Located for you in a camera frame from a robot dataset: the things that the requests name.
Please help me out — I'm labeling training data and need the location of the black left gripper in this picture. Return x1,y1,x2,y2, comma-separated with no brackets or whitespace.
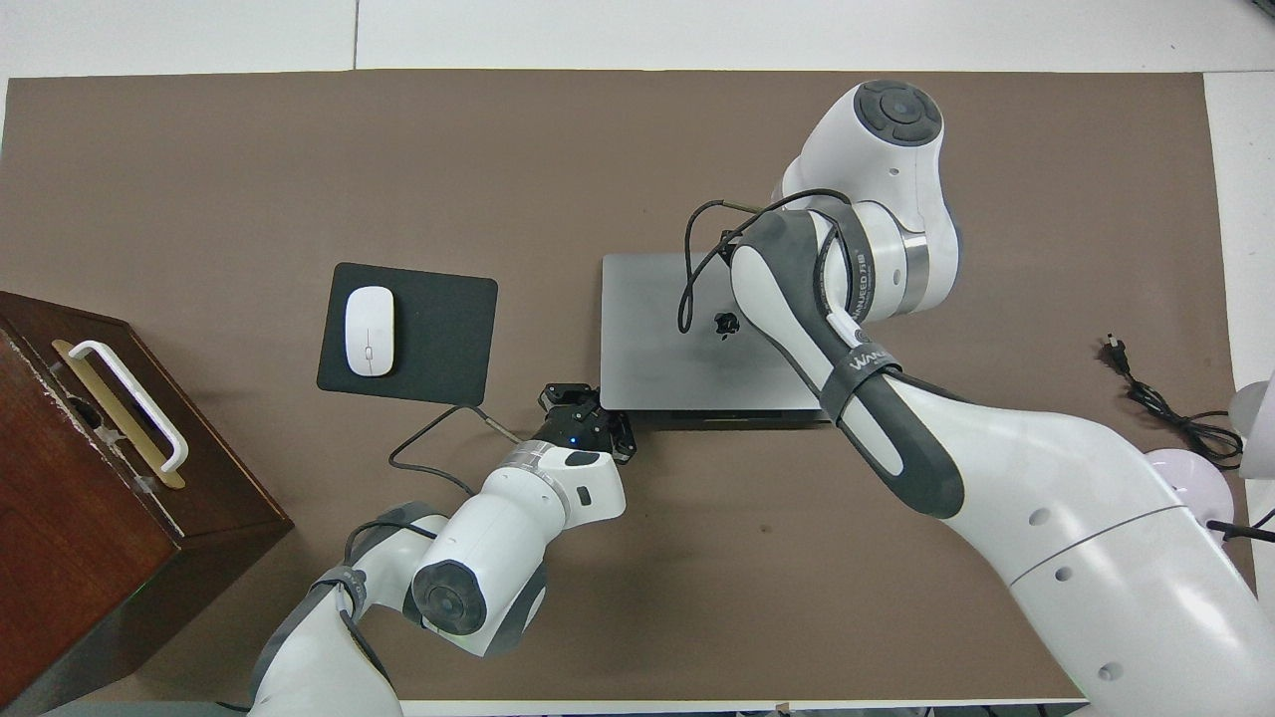
537,380,639,467

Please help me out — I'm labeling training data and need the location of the grey laptop with apple logo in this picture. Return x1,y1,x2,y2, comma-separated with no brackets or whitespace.
600,251,834,429

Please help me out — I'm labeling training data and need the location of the black mouse pad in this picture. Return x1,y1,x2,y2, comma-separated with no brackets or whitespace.
317,262,499,407

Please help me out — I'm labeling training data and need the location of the white computer mouse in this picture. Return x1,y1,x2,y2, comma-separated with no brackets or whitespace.
344,286,396,378

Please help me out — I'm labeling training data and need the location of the brown table mat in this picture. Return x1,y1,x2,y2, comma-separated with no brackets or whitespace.
0,68,1258,704

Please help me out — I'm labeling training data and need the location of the white desk lamp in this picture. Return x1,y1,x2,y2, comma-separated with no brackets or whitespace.
1144,376,1275,546

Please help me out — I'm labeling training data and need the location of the dark brown wooden box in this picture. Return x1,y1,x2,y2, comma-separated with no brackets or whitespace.
0,289,295,714

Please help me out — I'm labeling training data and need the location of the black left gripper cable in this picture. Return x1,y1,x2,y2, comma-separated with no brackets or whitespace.
339,403,525,688

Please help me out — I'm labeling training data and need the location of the brass handle plate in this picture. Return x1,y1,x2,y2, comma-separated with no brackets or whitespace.
52,339,187,491

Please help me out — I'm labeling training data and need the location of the black lamp power cable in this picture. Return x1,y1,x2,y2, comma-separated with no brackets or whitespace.
1101,337,1246,469

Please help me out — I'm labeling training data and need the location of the white box handle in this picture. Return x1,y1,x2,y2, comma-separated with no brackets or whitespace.
68,341,190,473

